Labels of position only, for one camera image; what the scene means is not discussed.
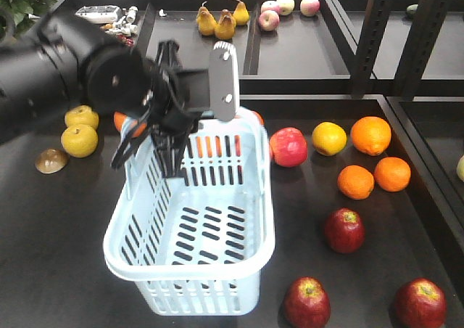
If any large orange top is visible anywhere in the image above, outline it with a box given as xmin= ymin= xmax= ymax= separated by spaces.
xmin=350 ymin=116 xmax=392 ymax=156

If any yellow asian pear front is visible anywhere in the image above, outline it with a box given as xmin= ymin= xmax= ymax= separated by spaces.
xmin=61 ymin=124 xmax=99 ymax=158

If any dark red apple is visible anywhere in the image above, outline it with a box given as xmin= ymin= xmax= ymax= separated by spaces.
xmin=323 ymin=208 xmax=365 ymax=254
xmin=283 ymin=276 xmax=331 ymax=328
xmin=393 ymin=278 xmax=447 ymax=328

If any dark red apple upper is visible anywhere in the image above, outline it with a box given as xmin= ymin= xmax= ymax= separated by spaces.
xmin=323 ymin=208 xmax=365 ymax=254

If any pink red apple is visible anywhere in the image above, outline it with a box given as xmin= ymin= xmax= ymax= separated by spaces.
xmin=270 ymin=127 xmax=308 ymax=168

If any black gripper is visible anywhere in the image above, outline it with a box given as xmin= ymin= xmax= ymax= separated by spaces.
xmin=85 ymin=41 xmax=239 ymax=178

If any small orange right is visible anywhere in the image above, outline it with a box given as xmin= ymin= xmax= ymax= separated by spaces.
xmin=373 ymin=157 xmax=411 ymax=192

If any yellow asian pear back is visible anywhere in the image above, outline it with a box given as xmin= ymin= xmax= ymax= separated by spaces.
xmin=64 ymin=105 xmax=99 ymax=130

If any light blue plastic basket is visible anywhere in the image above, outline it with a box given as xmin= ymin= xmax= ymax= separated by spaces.
xmin=103 ymin=108 xmax=275 ymax=316

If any yellow round fruit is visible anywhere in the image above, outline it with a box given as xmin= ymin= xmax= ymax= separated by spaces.
xmin=312 ymin=122 xmax=347 ymax=156

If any brown mushroom cap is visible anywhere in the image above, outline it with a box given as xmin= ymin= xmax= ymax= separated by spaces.
xmin=35 ymin=148 xmax=70 ymax=174

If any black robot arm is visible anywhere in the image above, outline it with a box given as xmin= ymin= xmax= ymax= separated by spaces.
xmin=1 ymin=12 xmax=239 ymax=177

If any small orange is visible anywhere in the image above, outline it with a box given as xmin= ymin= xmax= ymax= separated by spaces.
xmin=373 ymin=157 xmax=411 ymax=192
xmin=337 ymin=165 xmax=375 ymax=200

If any small orange left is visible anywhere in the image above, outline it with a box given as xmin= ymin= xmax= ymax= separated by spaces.
xmin=337 ymin=165 xmax=375 ymax=200

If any dark red apple far right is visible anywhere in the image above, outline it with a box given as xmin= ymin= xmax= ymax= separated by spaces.
xmin=393 ymin=278 xmax=447 ymax=328

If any potted green plant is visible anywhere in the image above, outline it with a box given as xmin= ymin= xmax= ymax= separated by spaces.
xmin=1 ymin=0 xmax=57 ymax=41

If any yellow asian pear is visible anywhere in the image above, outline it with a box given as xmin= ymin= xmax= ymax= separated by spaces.
xmin=61 ymin=124 xmax=99 ymax=158
xmin=64 ymin=105 xmax=99 ymax=130

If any dark red apple near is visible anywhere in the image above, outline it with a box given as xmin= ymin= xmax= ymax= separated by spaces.
xmin=283 ymin=276 xmax=331 ymax=328

